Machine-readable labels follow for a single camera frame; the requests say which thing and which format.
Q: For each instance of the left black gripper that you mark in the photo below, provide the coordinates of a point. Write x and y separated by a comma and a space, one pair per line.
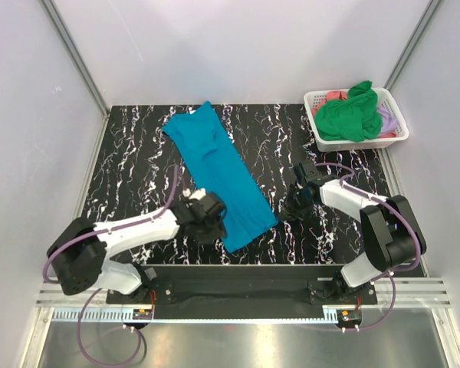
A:
218, 232

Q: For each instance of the green t shirt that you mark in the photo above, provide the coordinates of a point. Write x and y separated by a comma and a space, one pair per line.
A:
355, 119

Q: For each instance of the aluminium rail bar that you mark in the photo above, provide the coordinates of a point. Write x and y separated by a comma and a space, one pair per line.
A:
409, 293

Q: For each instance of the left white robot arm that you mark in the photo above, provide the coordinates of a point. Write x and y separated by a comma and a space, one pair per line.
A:
82, 256

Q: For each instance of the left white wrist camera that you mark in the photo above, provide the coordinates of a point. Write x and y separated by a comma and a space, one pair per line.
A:
193, 196

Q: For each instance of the pink t shirt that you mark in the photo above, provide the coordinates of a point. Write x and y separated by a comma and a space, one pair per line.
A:
332, 95

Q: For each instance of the white plastic laundry basket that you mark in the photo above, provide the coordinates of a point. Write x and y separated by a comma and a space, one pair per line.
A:
385, 100

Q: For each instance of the blue t shirt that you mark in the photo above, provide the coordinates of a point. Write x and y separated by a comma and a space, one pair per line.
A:
215, 165

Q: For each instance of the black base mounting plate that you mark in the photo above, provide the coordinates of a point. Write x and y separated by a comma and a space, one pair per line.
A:
245, 292

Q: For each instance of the left aluminium frame post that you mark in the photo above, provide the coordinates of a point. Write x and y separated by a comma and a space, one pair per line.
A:
61, 28

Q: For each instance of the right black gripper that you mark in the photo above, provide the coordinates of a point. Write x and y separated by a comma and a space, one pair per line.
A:
288, 213

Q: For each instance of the lilac t shirt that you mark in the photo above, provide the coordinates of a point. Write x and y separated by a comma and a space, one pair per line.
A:
389, 121

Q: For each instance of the right aluminium frame post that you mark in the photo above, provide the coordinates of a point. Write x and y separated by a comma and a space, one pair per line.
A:
414, 40

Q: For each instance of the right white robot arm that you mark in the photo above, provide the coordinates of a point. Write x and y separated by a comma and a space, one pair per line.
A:
392, 239

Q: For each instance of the aluminium frame post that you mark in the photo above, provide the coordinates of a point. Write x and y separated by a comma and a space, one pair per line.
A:
61, 28
414, 40

